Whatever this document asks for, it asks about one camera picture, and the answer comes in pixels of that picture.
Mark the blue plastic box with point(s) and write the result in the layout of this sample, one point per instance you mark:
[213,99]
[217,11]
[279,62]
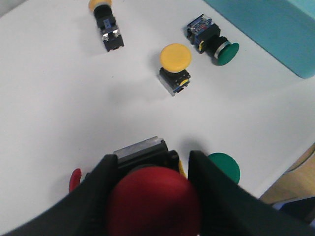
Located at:
[284,28]

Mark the red button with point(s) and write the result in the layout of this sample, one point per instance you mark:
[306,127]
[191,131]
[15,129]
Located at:
[153,196]
[75,179]

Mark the green button upright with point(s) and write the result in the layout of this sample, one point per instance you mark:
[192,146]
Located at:
[227,165]

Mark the yellow button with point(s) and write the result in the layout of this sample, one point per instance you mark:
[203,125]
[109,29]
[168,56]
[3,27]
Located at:
[106,24]
[174,59]

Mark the green button lying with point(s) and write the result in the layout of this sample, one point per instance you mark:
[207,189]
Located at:
[206,36]

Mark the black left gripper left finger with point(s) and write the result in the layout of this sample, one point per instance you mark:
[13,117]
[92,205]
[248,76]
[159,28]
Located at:
[82,211]

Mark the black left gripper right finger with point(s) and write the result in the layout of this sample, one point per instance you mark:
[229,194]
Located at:
[229,210]

